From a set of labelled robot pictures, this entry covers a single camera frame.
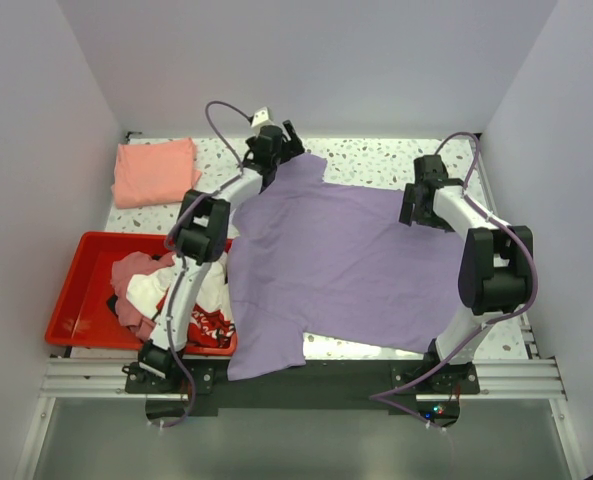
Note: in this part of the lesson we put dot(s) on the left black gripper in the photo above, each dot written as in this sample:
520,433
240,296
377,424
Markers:
291,147

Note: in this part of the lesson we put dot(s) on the white and red t shirt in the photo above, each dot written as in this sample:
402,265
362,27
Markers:
212,324

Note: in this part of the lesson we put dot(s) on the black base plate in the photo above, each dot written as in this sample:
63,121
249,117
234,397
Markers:
318,385

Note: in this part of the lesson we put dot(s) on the aluminium frame rail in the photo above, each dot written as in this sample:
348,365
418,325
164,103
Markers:
84,378

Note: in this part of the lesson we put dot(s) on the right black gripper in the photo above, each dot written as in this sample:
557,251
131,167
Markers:
411,213

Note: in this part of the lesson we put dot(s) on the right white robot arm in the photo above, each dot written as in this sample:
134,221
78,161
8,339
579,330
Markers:
496,279

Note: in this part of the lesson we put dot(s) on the purple t shirt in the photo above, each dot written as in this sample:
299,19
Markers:
333,260

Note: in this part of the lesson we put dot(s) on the red plastic tray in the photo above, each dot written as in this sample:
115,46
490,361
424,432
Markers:
84,315

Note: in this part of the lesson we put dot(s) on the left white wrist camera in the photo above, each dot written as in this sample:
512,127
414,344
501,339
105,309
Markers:
261,118

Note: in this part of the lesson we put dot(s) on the folded salmon pink t shirt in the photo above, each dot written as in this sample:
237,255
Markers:
154,173

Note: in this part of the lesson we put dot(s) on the dusty pink t shirt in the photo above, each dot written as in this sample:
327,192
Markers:
140,282

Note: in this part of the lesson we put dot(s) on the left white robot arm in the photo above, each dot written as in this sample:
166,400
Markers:
199,238

